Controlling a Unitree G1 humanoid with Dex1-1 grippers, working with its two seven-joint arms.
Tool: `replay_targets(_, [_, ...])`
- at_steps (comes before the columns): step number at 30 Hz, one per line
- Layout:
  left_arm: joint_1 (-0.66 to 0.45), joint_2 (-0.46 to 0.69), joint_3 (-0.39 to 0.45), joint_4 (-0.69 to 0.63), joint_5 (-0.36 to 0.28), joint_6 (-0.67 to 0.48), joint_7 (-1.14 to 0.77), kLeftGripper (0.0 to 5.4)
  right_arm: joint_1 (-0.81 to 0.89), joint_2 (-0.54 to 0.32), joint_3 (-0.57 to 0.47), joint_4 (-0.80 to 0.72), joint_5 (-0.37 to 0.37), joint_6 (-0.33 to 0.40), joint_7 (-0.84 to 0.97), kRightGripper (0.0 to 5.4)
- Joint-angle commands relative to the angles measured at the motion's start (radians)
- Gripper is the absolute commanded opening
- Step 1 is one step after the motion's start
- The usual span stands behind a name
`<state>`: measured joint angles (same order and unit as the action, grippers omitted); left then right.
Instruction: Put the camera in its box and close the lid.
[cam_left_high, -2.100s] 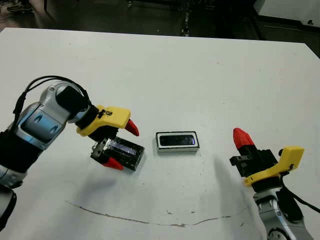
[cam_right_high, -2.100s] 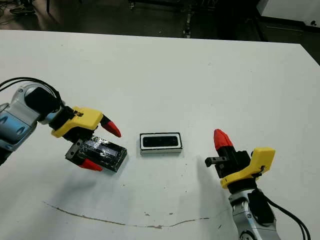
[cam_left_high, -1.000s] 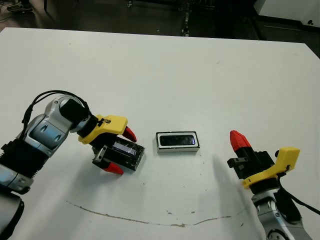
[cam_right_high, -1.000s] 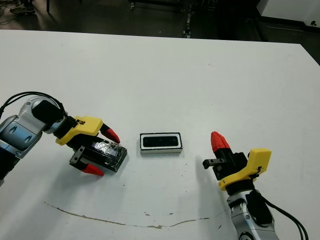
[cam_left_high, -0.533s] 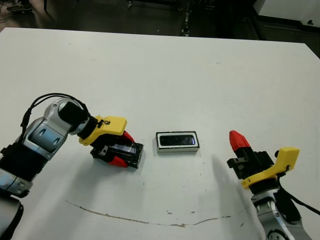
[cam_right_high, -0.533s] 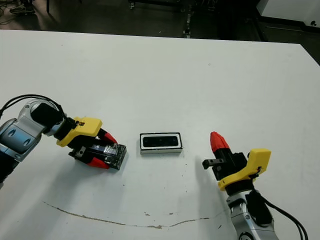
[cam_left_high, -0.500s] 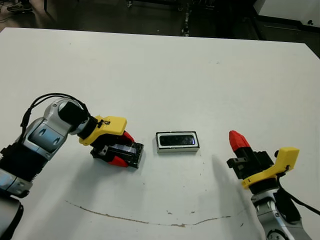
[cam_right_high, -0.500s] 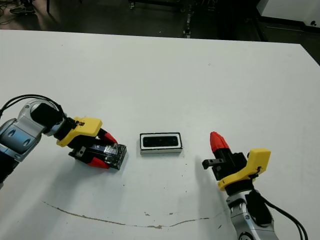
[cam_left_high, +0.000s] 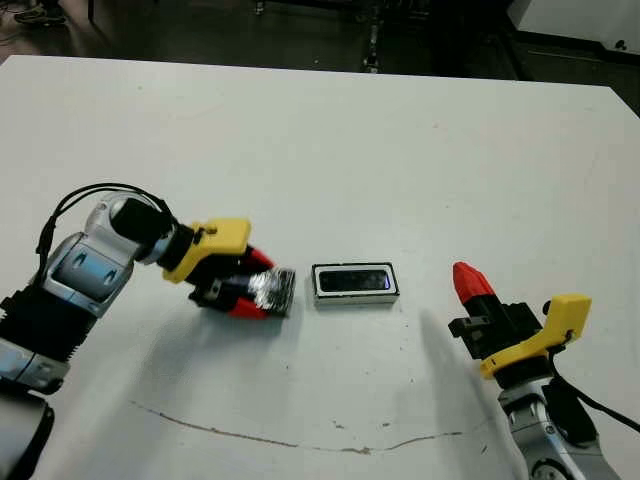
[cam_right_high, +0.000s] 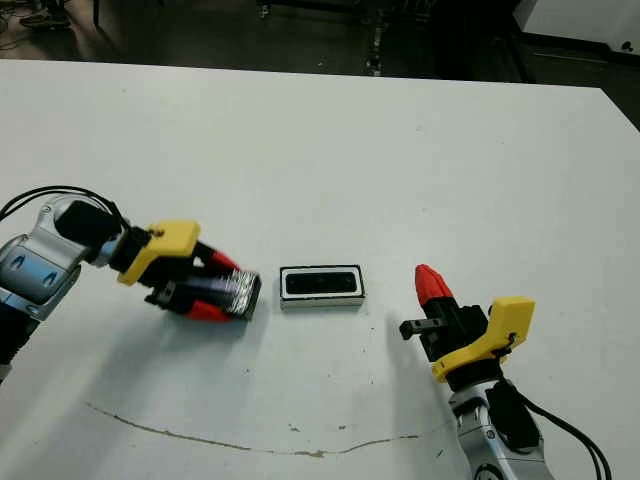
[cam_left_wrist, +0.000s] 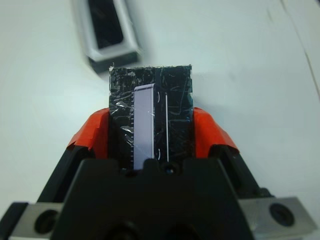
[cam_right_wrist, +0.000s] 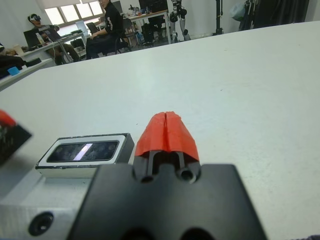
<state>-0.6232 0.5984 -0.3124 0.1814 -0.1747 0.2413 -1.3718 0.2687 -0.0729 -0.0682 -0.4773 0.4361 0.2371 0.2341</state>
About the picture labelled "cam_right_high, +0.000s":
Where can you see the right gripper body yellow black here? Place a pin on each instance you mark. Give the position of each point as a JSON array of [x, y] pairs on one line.
[[470, 330]]

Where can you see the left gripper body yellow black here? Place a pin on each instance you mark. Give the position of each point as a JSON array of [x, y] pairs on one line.
[[165, 240]]

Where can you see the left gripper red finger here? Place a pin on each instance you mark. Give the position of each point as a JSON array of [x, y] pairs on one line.
[[205, 312], [220, 261]]

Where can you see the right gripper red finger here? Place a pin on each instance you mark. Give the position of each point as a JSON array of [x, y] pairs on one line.
[[442, 295], [426, 287]]

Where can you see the black box lid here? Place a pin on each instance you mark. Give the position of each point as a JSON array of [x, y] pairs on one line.
[[240, 295]]

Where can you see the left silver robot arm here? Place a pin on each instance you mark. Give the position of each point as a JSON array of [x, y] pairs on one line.
[[35, 270]]

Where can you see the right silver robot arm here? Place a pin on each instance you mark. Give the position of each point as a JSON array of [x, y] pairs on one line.
[[480, 440]]

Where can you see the grey phone box tray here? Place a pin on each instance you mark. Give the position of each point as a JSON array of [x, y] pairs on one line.
[[320, 302]]

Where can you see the dark sneaker shoe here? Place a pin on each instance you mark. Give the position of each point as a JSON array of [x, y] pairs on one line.
[[45, 20]]

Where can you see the white cabinet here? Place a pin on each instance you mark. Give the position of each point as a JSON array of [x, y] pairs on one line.
[[575, 20]]

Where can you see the black metal cart frame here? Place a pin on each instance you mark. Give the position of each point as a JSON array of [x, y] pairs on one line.
[[374, 50]]

